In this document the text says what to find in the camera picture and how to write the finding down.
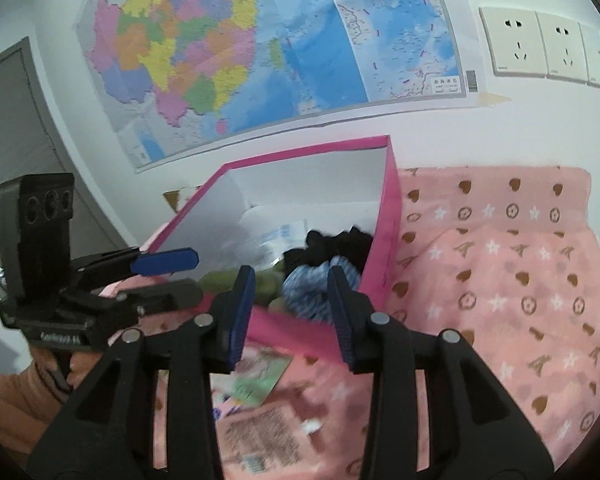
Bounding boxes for pink patterned bedsheet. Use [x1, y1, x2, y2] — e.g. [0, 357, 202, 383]
[104, 164, 600, 480]

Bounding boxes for black scrunchie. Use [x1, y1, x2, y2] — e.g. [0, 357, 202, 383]
[283, 226, 374, 278]

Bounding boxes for person left hand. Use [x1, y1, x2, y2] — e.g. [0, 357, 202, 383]
[30, 347, 102, 394]

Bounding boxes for green frog plush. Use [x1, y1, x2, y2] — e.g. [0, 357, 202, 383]
[198, 269, 284, 307]

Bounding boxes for pink cardboard box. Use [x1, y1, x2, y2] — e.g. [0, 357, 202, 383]
[147, 134, 404, 365]

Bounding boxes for grey door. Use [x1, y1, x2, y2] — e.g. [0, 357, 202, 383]
[0, 34, 136, 286]

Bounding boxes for red green cotton swab bag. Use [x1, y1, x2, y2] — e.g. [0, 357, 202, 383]
[210, 344, 292, 408]

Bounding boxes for white blue plastic packet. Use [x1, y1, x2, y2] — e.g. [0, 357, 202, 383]
[245, 220, 306, 266]

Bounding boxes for colourful wall map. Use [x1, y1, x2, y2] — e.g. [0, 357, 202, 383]
[75, 0, 481, 170]

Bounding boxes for white wall socket panel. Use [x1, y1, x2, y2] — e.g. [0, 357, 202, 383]
[479, 6, 600, 88]

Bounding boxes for blue checkered scrunchie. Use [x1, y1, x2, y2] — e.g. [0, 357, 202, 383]
[282, 256, 361, 324]

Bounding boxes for pink printed sachet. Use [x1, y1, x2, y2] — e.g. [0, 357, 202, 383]
[216, 402, 321, 479]

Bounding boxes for white patterned pillow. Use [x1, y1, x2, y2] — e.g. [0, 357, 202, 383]
[162, 185, 202, 214]

